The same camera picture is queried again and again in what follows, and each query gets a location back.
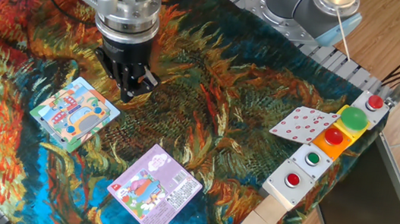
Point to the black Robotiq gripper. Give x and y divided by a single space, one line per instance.
127 51

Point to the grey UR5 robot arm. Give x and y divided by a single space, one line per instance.
297 5

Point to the vehicle cartoon puzzle board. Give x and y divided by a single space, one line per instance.
73 115

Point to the sunflower painting tapestry cloth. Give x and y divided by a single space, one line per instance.
225 92

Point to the white red-dotted card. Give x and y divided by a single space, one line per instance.
301 125

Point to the large grey box red button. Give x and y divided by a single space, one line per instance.
292 180

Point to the grey box green button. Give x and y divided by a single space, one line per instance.
312 159

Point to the orange box red button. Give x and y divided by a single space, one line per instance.
334 137

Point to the white zip tie tail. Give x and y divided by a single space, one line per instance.
343 34

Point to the yellow box green dome button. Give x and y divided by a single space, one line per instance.
354 118

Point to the small grey box red button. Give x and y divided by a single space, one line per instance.
374 103

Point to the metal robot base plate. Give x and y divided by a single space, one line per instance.
286 29

